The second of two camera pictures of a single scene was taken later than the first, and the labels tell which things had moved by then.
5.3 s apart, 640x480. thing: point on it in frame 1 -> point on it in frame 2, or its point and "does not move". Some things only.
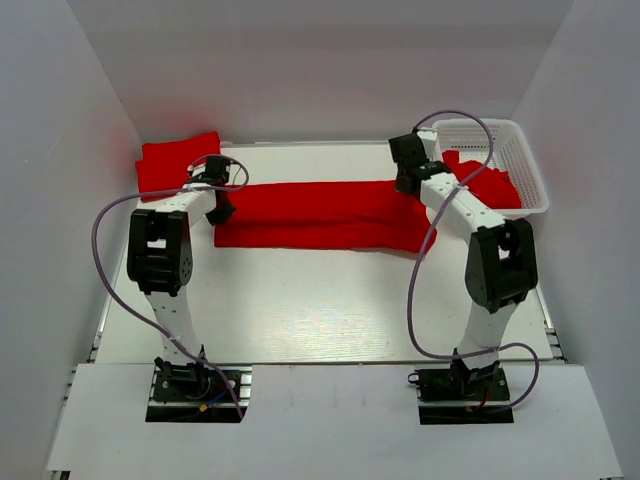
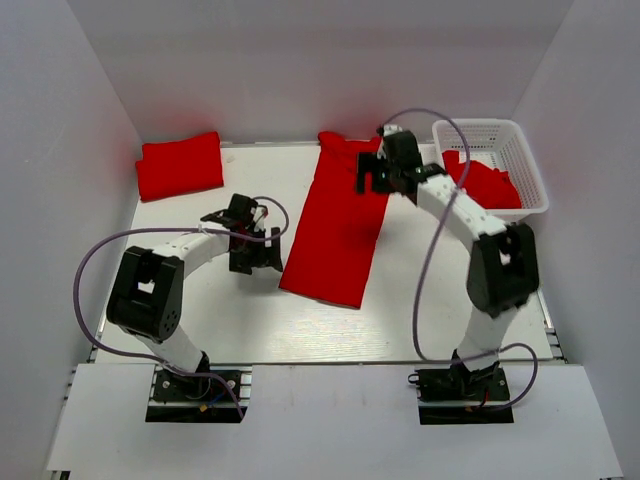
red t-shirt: x=345 y=215 -> x=338 y=235
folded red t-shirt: x=164 y=165 does not move
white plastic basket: x=509 y=153 does not move
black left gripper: x=218 y=218 -> x=266 y=257
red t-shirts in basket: x=494 y=186 does not move
